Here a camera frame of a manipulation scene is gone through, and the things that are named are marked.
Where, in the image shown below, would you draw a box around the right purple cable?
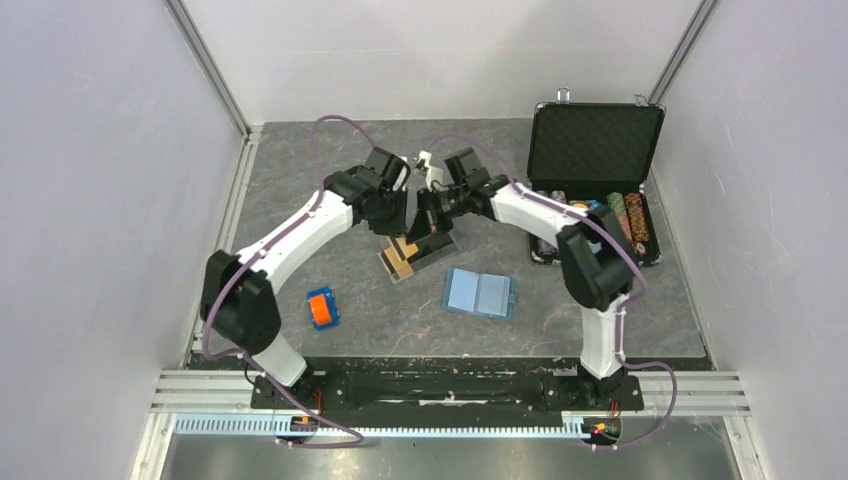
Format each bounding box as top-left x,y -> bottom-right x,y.
423,134 -> 678,453

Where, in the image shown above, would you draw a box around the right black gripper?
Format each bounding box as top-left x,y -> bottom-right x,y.
407,185 -> 470,245

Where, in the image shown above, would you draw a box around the left aluminium frame post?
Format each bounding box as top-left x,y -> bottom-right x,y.
164,0 -> 252,138

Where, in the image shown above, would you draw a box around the blue card holder wallet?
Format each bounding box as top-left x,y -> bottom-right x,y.
442,268 -> 517,321

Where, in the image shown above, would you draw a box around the white slotted cable duct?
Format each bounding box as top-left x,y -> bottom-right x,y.
174,413 -> 620,440

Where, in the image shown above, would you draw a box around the gold card stack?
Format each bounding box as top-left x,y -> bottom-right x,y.
378,237 -> 419,284

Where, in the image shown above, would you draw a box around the black poker chip case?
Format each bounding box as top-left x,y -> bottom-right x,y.
526,87 -> 666,266

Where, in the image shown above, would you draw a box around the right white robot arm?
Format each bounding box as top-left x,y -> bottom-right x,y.
406,148 -> 645,408

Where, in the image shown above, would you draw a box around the aluminium frame post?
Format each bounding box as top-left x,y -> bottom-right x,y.
647,0 -> 721,104
164,0 -> 252,138

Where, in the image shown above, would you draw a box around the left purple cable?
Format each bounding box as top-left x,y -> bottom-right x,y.
201,115 -> 379,450

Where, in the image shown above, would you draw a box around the right aluminium frame post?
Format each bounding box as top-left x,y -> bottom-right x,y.
647,0 -> 721,104

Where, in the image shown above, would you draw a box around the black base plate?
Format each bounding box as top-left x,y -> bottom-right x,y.
289,356 -> 645,429

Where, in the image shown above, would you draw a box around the purple cable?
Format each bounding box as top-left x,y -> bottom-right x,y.
201,115 -> 379,450
423,134 -> 678,453

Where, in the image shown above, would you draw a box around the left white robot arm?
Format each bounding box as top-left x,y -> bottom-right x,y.
199,147 -> 412,408

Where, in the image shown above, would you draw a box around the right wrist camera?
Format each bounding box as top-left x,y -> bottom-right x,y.
414,150 -> 444,191

